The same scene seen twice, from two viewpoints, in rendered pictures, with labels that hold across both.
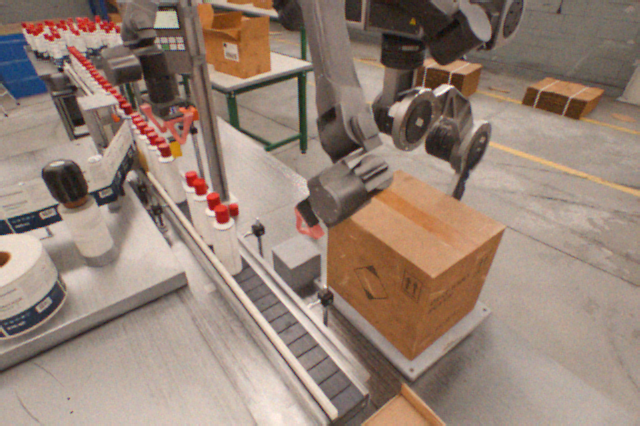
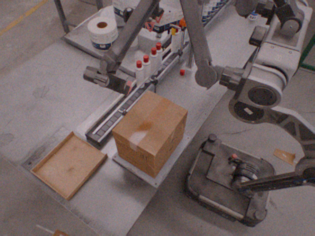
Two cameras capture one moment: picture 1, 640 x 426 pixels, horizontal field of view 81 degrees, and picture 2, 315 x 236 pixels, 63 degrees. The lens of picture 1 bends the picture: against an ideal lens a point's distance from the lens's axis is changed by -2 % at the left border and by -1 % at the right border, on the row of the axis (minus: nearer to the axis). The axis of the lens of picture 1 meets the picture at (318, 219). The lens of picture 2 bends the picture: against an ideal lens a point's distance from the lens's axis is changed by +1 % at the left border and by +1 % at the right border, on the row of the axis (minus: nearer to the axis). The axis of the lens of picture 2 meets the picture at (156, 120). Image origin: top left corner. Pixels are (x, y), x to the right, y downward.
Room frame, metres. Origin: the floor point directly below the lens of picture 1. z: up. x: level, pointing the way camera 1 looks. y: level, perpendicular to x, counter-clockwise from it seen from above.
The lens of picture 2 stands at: (0.45, -0.86, 2.11)
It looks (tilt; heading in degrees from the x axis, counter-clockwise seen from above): 55 degrees down; 71
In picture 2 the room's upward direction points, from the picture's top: 1 degrees clockwise
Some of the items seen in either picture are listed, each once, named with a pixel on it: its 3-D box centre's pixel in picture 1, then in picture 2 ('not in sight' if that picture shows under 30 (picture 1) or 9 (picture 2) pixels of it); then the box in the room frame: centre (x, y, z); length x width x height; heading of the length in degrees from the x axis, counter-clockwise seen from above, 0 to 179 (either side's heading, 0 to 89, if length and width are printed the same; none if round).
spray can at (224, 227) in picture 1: (227, 240); (139, 74); (0.72, 0.23, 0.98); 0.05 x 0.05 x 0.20
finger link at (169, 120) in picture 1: (175, 124); (151, 23); (0.83, 0.34, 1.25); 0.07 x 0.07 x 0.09; 44
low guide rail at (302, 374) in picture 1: (210, 255); (142, 75); (0.75, 0.29, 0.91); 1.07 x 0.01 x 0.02; 37
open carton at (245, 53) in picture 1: (241, 43); not in sight; (2.90, 0.55, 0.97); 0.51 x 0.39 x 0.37; 140
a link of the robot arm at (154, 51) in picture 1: (150, 63); not in sight; (0.85, 0.37, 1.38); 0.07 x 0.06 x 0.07; 135
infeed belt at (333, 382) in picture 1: (187, 213); (169, 58); (1.00, 0.44, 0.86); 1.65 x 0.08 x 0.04; 37
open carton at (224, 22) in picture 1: (215, 34); not in sight; (3.22, 0.81, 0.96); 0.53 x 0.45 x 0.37; 136
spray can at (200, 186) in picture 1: (206, 212); (153, 61); (0.84, 0.31, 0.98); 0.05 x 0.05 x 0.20
